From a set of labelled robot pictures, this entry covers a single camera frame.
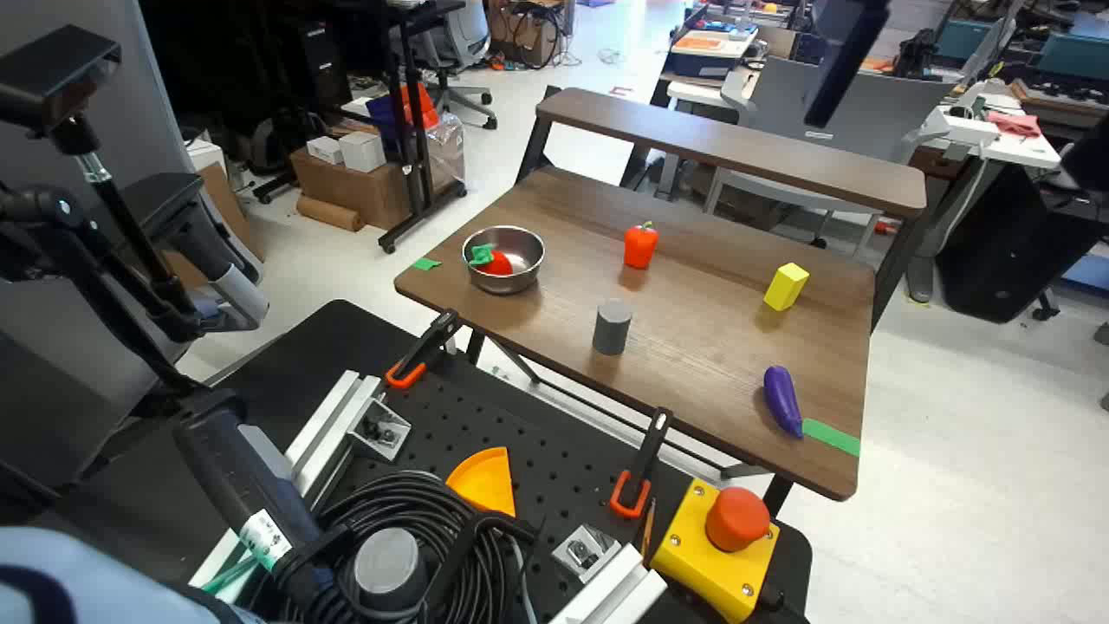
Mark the purple toy eggplant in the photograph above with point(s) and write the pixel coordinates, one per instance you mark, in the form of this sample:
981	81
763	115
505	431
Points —
782	400

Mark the gray cylinder block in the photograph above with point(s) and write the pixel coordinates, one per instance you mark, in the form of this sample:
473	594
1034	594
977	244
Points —
612	330

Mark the round metal bowl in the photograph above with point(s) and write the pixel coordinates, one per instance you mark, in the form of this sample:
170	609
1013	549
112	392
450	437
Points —
529	244

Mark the red green toy strawberry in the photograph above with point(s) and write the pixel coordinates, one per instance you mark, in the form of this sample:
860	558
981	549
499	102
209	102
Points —
498	266

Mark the orange toy bell pepper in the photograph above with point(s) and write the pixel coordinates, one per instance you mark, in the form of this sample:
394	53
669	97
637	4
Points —
637	246

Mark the black perforated base board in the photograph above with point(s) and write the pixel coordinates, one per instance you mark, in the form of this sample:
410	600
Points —
542	453

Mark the green block clamp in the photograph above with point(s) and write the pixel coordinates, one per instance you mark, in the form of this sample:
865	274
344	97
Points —
423	266

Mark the black orange bar clamp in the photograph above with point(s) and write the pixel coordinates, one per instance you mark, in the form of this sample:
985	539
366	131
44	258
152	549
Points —
641	463
420	353

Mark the orange triangular plastic piece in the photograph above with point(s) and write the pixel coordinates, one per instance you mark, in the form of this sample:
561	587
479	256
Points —
486	484

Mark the yellow rectangular block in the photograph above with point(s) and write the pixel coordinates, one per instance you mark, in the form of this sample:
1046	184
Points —
785	285

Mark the brown cardboard box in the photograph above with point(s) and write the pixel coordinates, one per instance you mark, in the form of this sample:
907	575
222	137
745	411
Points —
349	184

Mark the raised wooden table shelf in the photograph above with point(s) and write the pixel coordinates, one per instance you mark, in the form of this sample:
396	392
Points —
738	148

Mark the black wheeled office chair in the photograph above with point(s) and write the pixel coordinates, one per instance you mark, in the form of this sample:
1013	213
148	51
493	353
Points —
456	53

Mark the yellow emergency stop button box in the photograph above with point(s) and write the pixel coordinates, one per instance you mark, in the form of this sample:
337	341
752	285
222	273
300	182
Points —
704	558

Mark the long green tape strip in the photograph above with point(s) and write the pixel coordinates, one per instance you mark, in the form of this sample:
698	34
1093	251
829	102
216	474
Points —
833	437

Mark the black padded tube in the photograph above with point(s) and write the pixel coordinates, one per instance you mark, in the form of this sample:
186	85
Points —
248	486

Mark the small metal corner bracket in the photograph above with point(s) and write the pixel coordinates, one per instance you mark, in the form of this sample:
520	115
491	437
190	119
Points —
381	431
586	554

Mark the long aluminium profile rail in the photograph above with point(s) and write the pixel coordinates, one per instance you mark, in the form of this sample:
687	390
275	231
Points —
335	421

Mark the short aluminium profile rail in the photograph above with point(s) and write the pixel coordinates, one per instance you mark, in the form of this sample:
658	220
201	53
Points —
612	592

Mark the black camera on stand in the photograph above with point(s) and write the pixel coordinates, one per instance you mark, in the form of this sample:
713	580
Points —
54	71

